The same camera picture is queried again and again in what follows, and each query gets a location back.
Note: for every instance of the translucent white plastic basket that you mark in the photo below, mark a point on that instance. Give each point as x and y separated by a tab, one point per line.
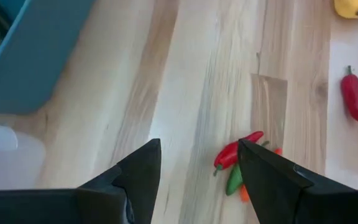
8	161

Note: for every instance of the red toy chili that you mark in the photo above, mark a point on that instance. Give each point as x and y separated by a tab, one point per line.
351	93
228	154

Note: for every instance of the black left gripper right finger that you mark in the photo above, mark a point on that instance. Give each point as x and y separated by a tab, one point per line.
278	193

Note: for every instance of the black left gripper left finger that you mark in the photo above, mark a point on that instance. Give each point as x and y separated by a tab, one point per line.
135	186

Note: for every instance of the teal plastic basket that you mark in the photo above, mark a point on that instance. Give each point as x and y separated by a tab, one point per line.
36	56

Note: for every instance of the green toy chili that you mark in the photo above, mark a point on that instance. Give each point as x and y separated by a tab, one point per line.
234	182

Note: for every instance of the yellow toy lemon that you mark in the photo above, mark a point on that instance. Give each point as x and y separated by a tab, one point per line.
353	6

